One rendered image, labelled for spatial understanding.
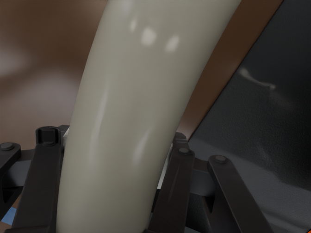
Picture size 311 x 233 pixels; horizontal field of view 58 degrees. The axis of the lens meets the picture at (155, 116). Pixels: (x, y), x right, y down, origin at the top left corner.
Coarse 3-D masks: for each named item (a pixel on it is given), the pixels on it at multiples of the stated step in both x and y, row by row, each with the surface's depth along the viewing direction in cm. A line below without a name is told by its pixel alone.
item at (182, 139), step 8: (176, 136) 18; (184, 136) 18; (176, 144) 17; (184, 144) 17; (200, 160) 15; (200, 168) 14; (192, 176) 14; (200, 176) 14; (208, 176) 14; (192, 184) 14; (200, 184) 14; (208, 184) 14; (192, 192) 15; (200, 192) 14; (208, 192) 14
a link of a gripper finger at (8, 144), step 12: (0, 144) 14; (12, 144) 14; (0, 156) 13; (12, 156) 13; (0, 168) 12; (0, 180) 12; (0, 192) 12; (12, 192) 14; (0, 204) 12; (12, 204) 13; (0, 216) 12
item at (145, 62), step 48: (144, 0) 6; (192, 0) 6; (240, 0) 7; (96, 48) 7; (144, 48) 6; (192, 48) 6; (96, 96) 7; (144, 96) 6; (96, 144) 7; (144, 144) 7; (96, 192) 7; (144, 192) 8
